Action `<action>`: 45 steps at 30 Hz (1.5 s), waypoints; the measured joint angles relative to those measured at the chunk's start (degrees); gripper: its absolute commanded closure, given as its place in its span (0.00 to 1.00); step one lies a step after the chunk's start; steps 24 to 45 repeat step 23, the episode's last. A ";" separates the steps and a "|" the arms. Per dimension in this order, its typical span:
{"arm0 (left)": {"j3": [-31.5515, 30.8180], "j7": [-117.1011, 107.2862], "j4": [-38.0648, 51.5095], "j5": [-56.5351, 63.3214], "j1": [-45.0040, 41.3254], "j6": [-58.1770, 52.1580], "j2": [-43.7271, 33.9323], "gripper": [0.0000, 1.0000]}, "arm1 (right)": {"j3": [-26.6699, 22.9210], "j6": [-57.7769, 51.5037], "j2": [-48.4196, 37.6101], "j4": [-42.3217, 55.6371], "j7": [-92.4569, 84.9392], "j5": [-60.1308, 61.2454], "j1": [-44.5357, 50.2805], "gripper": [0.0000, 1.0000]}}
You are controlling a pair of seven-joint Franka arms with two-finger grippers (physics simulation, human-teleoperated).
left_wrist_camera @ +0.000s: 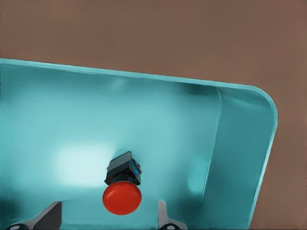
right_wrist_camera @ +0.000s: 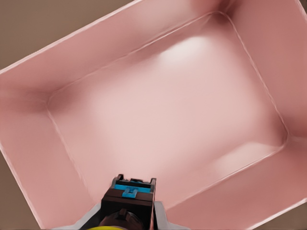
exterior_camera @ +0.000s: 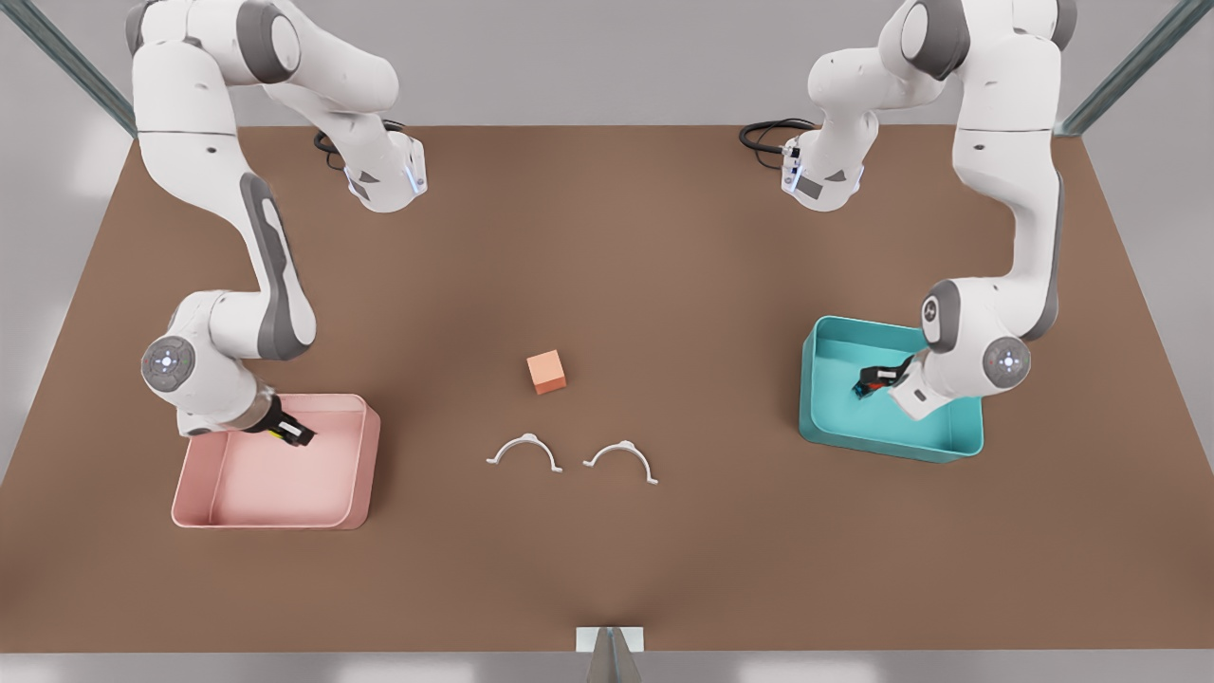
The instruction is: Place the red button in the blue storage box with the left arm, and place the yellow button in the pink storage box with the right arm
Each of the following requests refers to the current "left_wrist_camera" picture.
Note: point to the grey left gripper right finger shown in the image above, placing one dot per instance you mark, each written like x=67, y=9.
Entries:
x=165, y=219

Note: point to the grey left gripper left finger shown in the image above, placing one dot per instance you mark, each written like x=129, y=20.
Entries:
x=45, y=219

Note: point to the red push button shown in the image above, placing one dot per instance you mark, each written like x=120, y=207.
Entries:
x=121, y=197

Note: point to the blue storage box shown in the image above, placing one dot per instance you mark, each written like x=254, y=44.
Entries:
x=153, y=115

